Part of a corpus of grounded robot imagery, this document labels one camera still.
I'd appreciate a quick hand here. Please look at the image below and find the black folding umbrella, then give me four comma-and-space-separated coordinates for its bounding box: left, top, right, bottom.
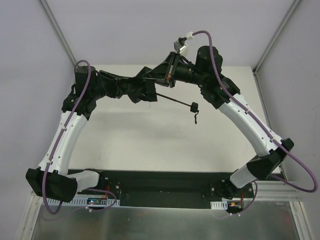
120, 66, 199, 124

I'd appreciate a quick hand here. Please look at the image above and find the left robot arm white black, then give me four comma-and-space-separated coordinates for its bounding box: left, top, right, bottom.
25, 66, 120, 203

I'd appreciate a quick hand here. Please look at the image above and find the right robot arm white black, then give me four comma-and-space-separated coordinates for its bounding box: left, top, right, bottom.
142, 45, 294, 199

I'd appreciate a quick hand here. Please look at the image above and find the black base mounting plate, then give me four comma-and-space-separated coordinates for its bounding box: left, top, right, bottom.
67, 168, 259, 208

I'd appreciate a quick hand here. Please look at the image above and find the left circuit board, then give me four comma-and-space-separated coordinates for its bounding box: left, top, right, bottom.
87, 197, 108, 205

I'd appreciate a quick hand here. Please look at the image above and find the circuit board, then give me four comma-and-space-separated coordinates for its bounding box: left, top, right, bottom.
228, 201, 244, 209
87, 197, 108, 205

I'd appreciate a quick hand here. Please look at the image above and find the right circuit board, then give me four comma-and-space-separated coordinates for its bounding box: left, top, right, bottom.
228, 201, 244, 209

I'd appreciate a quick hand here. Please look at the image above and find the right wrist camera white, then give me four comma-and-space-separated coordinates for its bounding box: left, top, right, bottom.
173, 31, 194, 57

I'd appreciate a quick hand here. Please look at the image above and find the left aluminium frame post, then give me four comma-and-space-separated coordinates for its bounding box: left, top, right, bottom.
37, 0, 77, 72

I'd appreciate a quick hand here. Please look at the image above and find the aluminium frame post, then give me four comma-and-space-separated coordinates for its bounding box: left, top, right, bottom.
37, 0, 77, 72
252, 0, 305, 75

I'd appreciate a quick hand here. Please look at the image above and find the left white cable duct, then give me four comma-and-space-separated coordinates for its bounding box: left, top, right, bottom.
62, 196, 121, 208

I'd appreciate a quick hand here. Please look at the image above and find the white cable duct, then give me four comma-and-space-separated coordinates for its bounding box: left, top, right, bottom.
210, 201, 234, 210
62, 196, 121, 208

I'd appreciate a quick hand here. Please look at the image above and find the right aluminium frame post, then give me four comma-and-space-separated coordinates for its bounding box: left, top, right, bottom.
252, 0, 305, 75

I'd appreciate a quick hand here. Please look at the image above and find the right white cable duct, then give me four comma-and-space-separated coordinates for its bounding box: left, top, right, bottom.
210, 201, 234, 210

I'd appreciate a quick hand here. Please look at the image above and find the aluminium cross rail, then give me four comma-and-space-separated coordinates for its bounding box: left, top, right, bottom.
256, 181, 302, 202

